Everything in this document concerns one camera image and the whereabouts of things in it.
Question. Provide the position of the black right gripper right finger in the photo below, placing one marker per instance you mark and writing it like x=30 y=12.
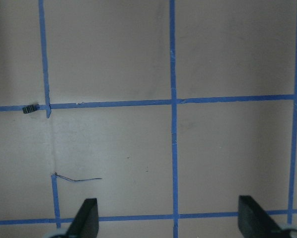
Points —
x=254 y=222

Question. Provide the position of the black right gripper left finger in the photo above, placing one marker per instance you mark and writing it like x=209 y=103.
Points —
x=86 y=221

